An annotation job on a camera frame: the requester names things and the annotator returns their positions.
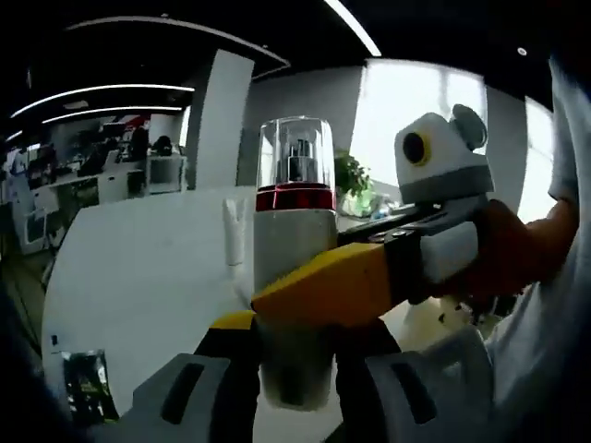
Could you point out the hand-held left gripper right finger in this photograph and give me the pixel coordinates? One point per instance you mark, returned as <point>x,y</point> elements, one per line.
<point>369,392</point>

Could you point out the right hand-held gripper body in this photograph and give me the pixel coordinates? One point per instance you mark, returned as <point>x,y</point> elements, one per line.
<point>443,161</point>

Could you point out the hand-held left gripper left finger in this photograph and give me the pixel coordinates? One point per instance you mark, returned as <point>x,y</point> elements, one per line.
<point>231,369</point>

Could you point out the red band skincare bottle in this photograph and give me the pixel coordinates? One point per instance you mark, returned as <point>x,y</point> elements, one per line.
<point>295,231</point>

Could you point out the white skincare tube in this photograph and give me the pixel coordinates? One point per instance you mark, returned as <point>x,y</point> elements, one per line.
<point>234,235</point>

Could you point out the person's right hand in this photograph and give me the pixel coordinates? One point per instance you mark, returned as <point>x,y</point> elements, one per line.
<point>503,249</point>

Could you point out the green potted plant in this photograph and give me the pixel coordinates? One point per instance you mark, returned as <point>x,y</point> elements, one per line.
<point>353,175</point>

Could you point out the bright window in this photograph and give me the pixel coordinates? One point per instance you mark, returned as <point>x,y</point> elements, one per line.
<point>415,92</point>

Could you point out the green snack packet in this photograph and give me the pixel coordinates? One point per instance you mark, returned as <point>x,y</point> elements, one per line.
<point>88,383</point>

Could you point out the ceiling light strip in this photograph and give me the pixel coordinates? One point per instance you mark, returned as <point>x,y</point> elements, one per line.
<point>138,86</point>
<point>138,108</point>
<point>355,27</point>

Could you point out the person's white shirt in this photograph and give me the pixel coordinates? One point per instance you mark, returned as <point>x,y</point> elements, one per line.
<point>554,346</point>

